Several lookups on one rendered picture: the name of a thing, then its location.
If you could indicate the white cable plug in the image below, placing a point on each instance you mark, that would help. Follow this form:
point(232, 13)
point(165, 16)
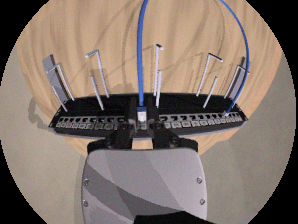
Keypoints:
point(141, 112)

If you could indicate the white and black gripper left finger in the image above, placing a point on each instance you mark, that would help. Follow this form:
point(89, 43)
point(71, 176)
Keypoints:
point(121, 138)

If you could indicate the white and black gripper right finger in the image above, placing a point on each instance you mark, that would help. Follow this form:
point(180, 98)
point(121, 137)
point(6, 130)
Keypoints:
point(161, 136)

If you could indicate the blue patch cord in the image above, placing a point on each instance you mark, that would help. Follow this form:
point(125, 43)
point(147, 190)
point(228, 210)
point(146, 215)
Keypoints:
point(139, 52)

